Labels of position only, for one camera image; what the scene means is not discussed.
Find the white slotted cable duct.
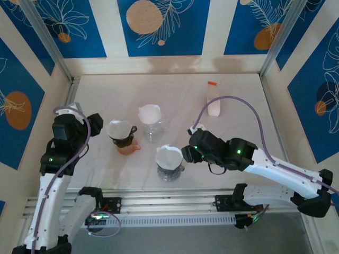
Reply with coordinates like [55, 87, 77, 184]
[84, 214, 236, 228]

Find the white pouch with orange cap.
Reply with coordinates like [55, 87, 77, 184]
[206, 84, 221, 117]

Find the aluminium side rail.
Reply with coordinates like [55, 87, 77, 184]
[43, 76, 80, 186]

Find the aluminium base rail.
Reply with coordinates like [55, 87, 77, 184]
[25, 189, 313, 215]

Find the dark olive plastic dripper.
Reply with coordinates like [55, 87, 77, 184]
[107, 124, 138, 149]

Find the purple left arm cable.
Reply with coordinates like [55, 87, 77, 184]
[30, 105, 122, 254]

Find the clear glass dripper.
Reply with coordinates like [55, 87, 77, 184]
[138, 104, 168, 128]

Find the orange translucent server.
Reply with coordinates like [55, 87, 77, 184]
[117, 141, 141, 156]

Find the aluminium frame post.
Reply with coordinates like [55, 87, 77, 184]
[259, 0, 309, 77]
[20, 0, 74, 81]

